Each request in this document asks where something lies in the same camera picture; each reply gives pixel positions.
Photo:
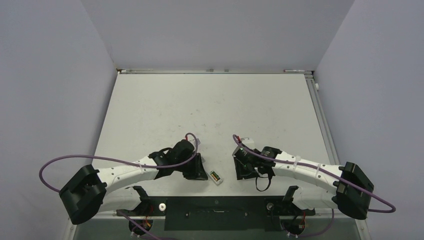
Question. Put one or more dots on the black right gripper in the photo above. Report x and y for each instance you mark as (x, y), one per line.
(242, 173)

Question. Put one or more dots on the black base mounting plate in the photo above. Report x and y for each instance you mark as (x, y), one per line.
(219, 213)

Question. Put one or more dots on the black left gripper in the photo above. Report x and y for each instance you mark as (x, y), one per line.
(197, 172)

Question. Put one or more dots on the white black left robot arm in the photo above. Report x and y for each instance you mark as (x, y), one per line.
(92, 190)

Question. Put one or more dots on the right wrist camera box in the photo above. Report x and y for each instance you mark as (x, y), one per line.
(248, 142)

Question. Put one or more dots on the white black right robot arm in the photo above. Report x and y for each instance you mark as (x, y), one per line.
(332, 184)

